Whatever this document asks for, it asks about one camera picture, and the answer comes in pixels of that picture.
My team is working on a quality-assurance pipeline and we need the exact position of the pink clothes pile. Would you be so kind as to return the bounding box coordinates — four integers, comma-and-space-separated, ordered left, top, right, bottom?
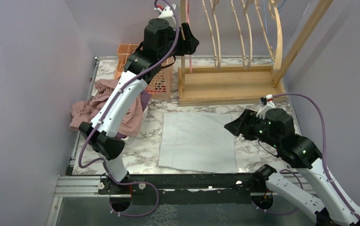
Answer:
69, 78, 145, 138

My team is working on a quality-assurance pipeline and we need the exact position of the blue wire hanger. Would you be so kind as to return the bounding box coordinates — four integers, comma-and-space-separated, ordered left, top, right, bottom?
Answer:
263, 0, 287, 34

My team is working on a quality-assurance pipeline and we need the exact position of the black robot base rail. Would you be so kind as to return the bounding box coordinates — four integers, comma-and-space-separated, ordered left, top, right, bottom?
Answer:
97, 173, 274, 209

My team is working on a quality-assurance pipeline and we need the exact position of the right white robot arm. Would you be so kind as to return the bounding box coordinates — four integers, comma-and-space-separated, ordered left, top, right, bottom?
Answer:
224, 101, 360, 226

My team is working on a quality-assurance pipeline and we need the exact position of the wooden hanger rack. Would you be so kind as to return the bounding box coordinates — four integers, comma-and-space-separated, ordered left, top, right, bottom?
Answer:
178, 0, 331, 106

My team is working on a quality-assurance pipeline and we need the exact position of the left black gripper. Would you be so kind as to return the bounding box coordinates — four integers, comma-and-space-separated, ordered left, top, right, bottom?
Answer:
158, 22, 198, 62

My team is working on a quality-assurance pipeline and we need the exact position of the wooden hanger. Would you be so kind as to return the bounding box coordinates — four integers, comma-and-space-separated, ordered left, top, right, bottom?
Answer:
229, 0, 254, 70
202, 0, 221, 71
254, 0, 283, 71

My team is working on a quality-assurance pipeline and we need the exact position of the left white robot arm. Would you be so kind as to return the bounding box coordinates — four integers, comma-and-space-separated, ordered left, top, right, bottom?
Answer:
79, 1, 199, 194

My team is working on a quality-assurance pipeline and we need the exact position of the white skirt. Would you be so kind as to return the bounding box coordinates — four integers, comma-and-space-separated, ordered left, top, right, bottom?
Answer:
158, 112, 237, 174

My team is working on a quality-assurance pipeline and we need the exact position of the pink wire hanger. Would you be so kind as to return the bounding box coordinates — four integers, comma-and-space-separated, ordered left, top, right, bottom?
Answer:
186, 0, 193, 74

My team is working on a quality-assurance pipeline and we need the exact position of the orange plastic file organizer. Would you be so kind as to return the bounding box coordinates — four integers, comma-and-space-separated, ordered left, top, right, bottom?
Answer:
115, 44, 175, 99

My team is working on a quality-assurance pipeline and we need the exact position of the purple cloth under pile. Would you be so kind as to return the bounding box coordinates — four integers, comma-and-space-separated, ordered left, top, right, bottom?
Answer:
115, 90, 151, 139

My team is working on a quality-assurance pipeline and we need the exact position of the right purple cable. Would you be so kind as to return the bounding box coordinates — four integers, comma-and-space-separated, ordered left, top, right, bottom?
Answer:
250, 93, 360, 226

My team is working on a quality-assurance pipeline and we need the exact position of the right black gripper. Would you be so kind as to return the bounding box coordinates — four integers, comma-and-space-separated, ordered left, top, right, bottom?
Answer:
224, 107, 281, 148

